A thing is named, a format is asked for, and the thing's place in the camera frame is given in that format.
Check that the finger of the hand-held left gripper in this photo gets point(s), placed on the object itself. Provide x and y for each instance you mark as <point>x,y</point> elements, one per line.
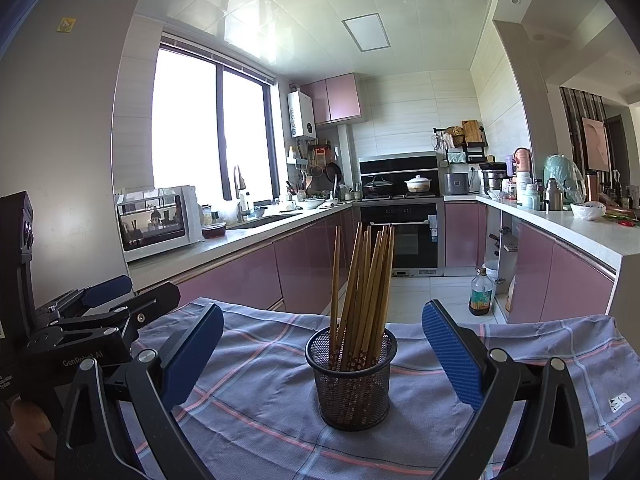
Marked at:
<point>155,297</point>
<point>107,287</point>

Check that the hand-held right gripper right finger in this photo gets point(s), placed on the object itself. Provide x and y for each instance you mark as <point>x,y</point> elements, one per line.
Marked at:
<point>452,355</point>

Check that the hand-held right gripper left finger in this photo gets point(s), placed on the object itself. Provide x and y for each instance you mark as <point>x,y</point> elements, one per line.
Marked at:
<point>192,355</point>

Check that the bundle of wooden chopsticks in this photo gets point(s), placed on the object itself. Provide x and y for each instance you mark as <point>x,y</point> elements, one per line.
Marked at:
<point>372,285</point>

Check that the black mesh pen holder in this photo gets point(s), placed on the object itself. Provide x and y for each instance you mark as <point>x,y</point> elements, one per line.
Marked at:
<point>350,400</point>

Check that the person's left hand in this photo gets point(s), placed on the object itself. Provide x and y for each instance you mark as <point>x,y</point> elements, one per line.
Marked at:
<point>31,425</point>

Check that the cooking oil bottle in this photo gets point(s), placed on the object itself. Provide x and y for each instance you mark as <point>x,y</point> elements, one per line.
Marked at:
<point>481,297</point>

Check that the white countertop oven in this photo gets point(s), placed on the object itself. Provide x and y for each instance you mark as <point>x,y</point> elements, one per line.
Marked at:
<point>150,220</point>

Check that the blue-grey plaid cloth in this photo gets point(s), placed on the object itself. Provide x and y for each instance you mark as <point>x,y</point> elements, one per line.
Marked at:
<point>260,410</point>

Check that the dark red bowl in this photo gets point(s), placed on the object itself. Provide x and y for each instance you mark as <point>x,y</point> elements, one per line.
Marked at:
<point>214,231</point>

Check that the narrow pink base cabinet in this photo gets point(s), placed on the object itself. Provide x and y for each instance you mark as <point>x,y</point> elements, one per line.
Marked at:
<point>462,237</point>

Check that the built-in black oven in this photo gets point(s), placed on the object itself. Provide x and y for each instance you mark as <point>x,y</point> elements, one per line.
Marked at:
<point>400,245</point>

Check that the steel kitchen faucet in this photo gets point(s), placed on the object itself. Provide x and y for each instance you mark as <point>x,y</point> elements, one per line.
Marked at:
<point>240,195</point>

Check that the curved pink base cabinet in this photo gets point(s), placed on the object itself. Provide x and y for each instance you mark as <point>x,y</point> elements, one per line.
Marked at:
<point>565,280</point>

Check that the long pink base cabinet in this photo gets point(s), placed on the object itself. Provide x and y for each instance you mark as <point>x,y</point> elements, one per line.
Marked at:
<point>300,260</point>

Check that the grey refrigerator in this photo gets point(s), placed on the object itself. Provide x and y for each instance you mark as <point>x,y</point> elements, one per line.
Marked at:
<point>65,120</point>

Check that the white casserole pot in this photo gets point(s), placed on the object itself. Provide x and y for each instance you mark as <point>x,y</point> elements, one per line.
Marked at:
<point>418,185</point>

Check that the kitchen window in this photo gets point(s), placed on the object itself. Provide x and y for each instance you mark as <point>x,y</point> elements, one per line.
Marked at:
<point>185,120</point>

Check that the steel stock pot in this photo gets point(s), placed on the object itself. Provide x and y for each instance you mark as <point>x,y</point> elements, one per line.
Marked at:
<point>493,179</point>

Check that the black pot with glass lid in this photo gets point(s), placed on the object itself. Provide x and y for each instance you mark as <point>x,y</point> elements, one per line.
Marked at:
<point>378,186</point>

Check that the steel thermos flask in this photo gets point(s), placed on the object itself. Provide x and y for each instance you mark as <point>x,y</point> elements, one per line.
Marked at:
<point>553,196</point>

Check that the white bowl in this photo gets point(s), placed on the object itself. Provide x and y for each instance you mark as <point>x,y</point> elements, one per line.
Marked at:
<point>587,211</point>

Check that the black range hood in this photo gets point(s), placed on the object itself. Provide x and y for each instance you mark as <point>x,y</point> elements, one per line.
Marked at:
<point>400,164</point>

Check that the pink electric kettle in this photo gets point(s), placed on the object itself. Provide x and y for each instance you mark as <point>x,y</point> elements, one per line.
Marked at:
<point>523,161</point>

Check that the green fan in plastic cover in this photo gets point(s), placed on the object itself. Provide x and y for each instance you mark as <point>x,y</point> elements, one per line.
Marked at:
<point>562,175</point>

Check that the hanging black frying pan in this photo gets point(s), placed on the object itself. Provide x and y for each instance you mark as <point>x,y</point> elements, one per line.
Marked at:
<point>334,172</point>

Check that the brown tumbler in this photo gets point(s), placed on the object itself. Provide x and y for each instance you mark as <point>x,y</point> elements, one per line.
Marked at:
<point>592,186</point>

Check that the white water heater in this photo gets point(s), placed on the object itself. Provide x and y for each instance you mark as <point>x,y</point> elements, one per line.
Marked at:
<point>301,115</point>

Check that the ceiling light panel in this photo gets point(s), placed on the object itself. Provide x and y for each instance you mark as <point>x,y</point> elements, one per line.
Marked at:
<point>365,32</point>

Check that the black wall rack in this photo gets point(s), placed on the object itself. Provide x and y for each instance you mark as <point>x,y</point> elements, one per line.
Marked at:
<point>472,142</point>

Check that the framed wall picture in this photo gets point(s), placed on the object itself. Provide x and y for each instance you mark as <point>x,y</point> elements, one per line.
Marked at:
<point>596,145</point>

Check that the pink wall cabinet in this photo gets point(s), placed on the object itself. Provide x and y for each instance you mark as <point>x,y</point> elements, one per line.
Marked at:
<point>337,99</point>

